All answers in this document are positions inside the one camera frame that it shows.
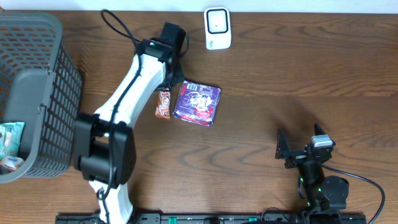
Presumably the purple snack packet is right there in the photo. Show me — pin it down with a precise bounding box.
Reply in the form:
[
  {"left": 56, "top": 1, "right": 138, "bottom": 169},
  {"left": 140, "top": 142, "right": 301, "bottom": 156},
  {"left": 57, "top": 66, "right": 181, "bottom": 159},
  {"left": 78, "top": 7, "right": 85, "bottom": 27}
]
[{"left": 173, "top": 81, "right": 221, "bottom": 126}]

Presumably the orange chocolate bar wrapper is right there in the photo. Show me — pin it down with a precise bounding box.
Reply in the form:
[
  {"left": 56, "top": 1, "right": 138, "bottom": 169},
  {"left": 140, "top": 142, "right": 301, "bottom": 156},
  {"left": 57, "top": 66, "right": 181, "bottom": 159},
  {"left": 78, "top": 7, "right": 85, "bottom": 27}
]
[{"left": 155, "top": 88, "right": 170, "bottom": 119}]

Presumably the teal snack packet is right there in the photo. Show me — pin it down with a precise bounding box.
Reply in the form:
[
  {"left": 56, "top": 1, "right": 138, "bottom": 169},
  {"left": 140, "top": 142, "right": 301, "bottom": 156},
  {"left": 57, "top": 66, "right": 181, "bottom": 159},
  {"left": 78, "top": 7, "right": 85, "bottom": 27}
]
[{"left": 1, "top": 122, "right": 25, "bottom": 159}]

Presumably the small orange white box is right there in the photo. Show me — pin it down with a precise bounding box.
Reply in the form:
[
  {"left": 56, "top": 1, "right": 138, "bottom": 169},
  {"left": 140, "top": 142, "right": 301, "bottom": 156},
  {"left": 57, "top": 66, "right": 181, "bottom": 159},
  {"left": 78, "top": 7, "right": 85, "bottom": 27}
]
[{"left": 1, "top": 156, "right": 24, "bottom": 174}]

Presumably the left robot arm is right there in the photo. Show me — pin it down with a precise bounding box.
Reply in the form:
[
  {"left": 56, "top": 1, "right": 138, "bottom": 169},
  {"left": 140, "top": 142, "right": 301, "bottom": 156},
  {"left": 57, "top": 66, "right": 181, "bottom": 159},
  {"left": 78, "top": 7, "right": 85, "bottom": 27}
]
[{"left": 73, "top": 22, "right": 188, "bottom": 223}]

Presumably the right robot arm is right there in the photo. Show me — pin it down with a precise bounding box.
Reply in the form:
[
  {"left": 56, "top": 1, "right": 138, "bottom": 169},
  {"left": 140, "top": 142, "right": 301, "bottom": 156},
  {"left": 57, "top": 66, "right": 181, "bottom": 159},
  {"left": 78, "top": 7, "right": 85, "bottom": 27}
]
[{"left": 275, "top": 124, "right": 349, "bottom": 223}]

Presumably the white barcode scanner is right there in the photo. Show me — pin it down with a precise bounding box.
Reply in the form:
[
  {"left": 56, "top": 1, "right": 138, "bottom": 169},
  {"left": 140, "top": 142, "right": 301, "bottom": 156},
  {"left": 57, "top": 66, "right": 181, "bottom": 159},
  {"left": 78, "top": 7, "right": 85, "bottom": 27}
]
[{"left": 203, "top": 7, "right": 232, "bottom": 50}]

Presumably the grey plastic mesh basket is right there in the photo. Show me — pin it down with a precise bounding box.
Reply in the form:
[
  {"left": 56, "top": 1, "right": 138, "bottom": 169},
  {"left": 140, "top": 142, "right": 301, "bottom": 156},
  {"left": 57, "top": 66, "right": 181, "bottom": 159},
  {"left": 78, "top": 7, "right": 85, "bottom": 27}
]
[{"left": 1, "top": 12, "right": 83, "bottom": 184}]

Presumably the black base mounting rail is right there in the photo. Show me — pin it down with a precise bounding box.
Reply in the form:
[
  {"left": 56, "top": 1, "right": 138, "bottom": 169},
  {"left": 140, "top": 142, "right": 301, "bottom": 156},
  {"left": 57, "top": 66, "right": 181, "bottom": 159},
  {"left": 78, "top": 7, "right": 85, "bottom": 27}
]
[{"left": 55, "top": 212, "right": 368, "bottom": 224}]

